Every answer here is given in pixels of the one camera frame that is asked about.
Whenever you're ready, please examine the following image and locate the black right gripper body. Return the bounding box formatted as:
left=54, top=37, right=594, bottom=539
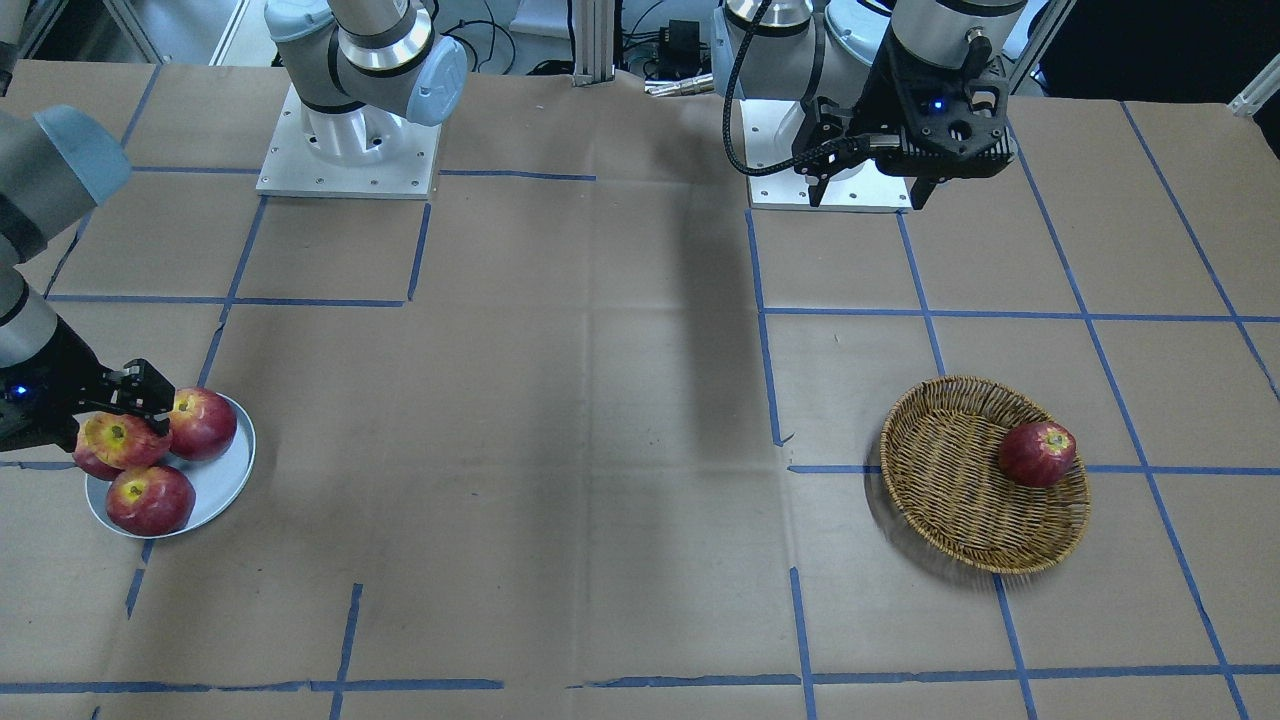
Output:
left=1, top=319, right=110, bottom=454

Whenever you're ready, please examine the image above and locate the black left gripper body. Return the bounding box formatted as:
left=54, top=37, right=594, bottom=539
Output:
left=847, top=29, right=1011, bottom=181

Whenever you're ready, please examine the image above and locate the yellow-red apple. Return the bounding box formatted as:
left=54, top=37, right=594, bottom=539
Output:
left=74, top=413, right=172, bottom=470

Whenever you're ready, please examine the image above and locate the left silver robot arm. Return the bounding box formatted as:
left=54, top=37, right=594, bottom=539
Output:
left=710, top=1, right=1025, bottom=213

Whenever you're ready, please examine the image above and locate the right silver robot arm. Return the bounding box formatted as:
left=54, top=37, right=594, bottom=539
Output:
left=1, top=1, right=468, bottom=451

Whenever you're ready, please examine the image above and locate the red apple plate back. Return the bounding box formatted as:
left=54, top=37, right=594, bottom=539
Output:
left=169, top=387, right=237, bottom=461

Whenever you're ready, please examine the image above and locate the red apple plate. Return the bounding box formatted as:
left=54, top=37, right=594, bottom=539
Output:
left=169, top=387, right=237, bottom=461
left=105, top=464, right=197, bottom=537

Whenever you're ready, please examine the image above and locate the red apple plate side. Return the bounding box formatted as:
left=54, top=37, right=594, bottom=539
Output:
left=72, top=445, right=123, bottom=482

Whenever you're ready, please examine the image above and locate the red apple plate front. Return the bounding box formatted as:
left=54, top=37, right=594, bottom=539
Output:
left=105, top=464, right=197, bottom=537

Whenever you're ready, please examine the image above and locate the light blue plate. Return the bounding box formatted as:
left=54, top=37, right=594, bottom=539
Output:
left=84, top=395, right=257, bottom=541

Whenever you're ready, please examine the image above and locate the woven wicker basket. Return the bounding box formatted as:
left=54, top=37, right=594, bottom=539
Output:
left=879, top=375, right=1092, bottom=575

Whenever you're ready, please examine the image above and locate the dark red basket apple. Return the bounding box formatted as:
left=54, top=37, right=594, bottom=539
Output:
left=997, top=421, right=1076, bottom=488

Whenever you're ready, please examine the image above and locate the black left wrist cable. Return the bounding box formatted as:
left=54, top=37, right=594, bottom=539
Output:
left=722, top=0, right=901, bottom=179

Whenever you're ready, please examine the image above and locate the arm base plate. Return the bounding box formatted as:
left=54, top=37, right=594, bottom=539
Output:
left=256, top=87, right=442, bottom=201
left=740, top=99, right=911, bottom=213

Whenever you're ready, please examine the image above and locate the aluminium frame post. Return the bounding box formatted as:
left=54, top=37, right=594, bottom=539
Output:
left=567, top=0, right=620, bottom=87

